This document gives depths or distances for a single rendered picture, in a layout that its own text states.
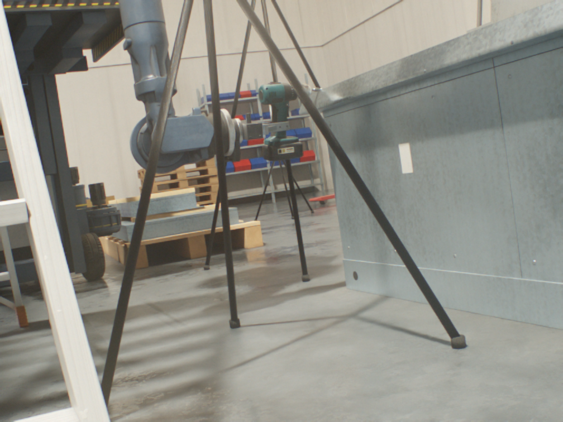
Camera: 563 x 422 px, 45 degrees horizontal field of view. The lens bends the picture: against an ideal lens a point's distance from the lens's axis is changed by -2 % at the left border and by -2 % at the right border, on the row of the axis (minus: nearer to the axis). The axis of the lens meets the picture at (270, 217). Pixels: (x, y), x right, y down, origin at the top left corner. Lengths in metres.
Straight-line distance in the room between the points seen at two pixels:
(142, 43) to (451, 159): 0.91
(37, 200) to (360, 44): 11.76
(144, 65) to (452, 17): 8.19
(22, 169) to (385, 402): 0.74
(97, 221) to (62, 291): 3.31
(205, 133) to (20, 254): 2.15
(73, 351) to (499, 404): 0.71
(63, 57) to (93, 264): 1.10
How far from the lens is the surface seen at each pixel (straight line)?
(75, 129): 12.48
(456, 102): 1.70
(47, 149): 3.68
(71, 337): 0.67
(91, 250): 3.75
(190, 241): 4.05
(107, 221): 4.00
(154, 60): 2.01
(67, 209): 3.68
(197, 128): 1.96
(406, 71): 1.75
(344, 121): 2.16
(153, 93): 2.00
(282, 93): 2.11
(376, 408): 1.19
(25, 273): 3.75
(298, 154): 2.14
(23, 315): 2.66
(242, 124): 2.06
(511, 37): 1.45
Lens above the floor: 0.40
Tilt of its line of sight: 3 degrees down
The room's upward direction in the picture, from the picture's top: 9 degrees counter-clockwise
